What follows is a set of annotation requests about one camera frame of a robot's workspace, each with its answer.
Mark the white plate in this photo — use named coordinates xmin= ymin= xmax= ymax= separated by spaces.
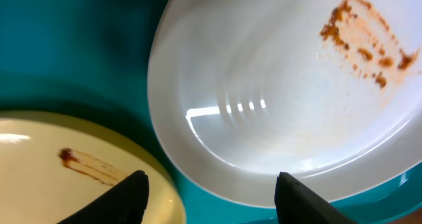
xmin=148 ymin=0 xmax=421 ymax=208

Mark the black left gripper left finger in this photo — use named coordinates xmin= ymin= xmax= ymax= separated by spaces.
xmin=59 ymin=170 xmax=149 ymax=224

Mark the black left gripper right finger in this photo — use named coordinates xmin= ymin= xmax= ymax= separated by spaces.
xmin=274 ymin=172 xmax=357 ymax=224

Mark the teal plastic tray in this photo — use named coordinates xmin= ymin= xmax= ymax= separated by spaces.
xmin=1 ymin=0 xmax=421 ymax=223

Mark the yellow plate with sauce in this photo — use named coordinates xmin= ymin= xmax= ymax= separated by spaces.
xmin=1 ymin=111 xmax=187 ymax=223

